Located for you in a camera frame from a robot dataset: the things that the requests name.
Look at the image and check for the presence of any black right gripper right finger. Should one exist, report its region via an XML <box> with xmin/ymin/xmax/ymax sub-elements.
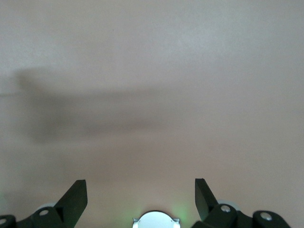
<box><xmin>191</xmin><ymin>178</ymin><xmax>256</xmax><ymax>228</ymax></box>

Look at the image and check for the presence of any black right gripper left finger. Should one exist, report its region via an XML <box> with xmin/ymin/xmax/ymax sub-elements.
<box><xmin>16</xmin><ymin>180</ymin><xmax>88</xmax><ymax>228</ymax></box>

